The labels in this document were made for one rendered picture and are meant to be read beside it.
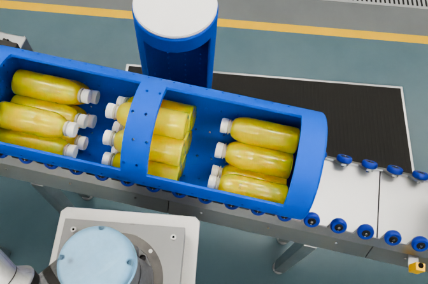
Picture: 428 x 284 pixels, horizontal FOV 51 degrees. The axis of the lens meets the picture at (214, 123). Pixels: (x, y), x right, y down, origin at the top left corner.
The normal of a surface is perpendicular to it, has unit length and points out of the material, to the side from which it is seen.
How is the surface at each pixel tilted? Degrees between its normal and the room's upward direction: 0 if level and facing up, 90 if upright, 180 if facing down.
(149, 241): 1
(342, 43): 0
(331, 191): 0
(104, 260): 8
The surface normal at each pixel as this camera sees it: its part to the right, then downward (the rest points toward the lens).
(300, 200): -0.15, 0.54
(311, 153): 0.00, -0.24
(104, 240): 0.15, -0.53
